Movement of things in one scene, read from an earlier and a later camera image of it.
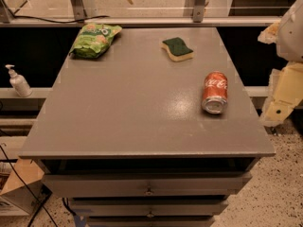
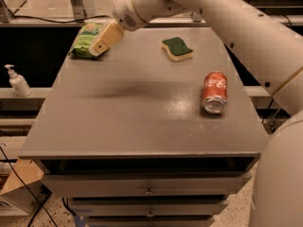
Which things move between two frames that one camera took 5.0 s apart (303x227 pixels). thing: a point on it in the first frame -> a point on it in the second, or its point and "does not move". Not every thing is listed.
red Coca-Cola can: (215, 92) does not move
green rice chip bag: (94, 40) does not move
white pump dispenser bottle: (19, 82) does not move
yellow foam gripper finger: (285, 93) -> (112, 34)
